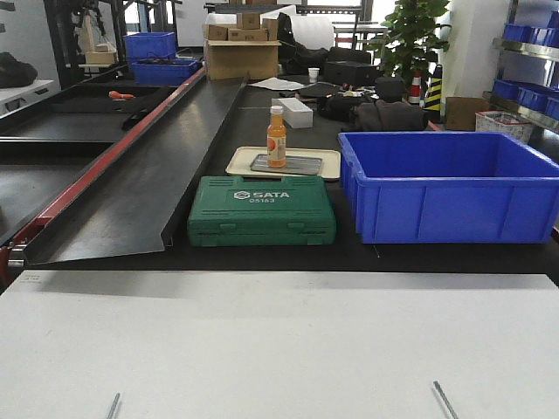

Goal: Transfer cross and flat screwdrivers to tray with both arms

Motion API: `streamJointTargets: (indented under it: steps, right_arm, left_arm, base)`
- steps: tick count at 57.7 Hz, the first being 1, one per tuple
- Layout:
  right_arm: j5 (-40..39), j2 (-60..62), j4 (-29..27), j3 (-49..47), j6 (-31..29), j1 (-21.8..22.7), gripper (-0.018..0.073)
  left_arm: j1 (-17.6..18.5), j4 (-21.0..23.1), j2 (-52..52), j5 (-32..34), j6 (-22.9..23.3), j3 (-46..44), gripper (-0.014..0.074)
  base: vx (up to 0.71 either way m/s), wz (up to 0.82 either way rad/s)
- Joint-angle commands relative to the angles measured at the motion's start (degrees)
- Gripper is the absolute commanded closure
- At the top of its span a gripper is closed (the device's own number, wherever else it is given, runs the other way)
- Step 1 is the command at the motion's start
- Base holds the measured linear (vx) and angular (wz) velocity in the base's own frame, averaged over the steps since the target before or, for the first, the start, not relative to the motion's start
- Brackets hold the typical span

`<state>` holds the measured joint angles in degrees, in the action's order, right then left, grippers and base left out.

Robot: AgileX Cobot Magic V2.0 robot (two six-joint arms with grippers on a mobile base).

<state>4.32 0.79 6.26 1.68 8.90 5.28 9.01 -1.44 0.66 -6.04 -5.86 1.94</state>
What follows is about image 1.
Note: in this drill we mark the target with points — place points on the white rectangular box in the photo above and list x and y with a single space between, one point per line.
296 113

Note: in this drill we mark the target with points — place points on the red white traffic cone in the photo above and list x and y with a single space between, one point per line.
414 95

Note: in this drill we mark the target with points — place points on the cream plastic tray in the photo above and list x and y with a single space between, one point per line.
244 156

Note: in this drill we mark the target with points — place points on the small grey metal tray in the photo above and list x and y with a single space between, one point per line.
295 165

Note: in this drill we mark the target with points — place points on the screwdriver green black handle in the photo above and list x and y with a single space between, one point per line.
113 407
445 400

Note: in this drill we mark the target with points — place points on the long black metal chute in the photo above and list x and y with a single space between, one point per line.
134 204

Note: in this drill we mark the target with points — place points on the white paper cup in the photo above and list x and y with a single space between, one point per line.
313 73

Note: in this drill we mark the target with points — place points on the large blue plastic bin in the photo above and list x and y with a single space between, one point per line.
448 187

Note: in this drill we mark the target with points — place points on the dark grey clothing pile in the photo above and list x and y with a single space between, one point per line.
379 116

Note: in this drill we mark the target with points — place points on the brown cardboard box on floor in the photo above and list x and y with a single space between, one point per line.
460 112

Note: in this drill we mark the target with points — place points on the upper blue crate stacked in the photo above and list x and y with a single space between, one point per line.
150 45

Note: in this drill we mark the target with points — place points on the large open cardboard box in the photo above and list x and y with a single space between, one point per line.
240 59

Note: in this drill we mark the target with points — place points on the green SATA tool case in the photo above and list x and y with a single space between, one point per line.
231 211

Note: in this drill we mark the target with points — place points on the orange juice bottle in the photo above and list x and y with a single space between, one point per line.
276 138

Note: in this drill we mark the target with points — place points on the black yellow striped cone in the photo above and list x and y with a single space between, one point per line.
433 96

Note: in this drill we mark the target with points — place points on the orange tool on conveyor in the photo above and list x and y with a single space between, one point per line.
114 95

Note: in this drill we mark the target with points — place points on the green potted plant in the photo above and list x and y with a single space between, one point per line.
413 39

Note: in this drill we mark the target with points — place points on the blue crate on conveyor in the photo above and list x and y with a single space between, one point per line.
164 72

